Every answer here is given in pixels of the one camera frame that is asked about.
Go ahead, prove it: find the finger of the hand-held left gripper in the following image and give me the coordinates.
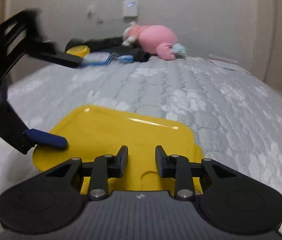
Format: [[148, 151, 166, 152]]
[[0, 8, 84, 68], [0, 79, 68, 155]]

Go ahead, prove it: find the yellow plastic container lid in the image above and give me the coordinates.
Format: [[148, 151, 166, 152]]
[[32, 104, 206, 197]]

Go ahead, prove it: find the blue keychain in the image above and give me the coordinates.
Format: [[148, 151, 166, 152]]
[[110, 52, 134, 64]]

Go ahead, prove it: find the white wall device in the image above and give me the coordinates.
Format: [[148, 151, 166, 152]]
[[122, 0, 140, 19]]

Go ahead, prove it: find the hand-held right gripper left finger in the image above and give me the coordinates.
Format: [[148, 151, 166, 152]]
[[41, 145, 129, 201]]

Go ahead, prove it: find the pink plush toy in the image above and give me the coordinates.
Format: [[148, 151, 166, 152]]
[[121, 21, 188, 61]]

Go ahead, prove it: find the beige curtain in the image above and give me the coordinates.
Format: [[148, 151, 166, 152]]
[[248, 0, 282, 103]]

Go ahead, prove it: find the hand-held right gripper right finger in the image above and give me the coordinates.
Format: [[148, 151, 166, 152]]
[[155, 145, 236, 201]]

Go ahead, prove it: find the blue white tin case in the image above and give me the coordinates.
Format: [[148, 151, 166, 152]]
[[82, 52, 111, 67]]

